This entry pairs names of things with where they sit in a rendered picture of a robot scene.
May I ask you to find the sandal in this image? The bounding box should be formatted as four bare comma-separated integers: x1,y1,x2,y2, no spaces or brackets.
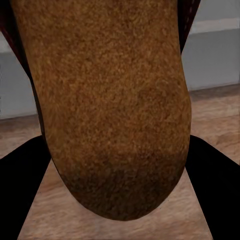
0,0,201,221

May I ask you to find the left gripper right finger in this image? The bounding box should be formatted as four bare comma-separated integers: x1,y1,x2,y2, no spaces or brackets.
185,135,240,240

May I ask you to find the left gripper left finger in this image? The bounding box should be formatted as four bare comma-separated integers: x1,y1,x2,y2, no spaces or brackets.
0,135,51,240

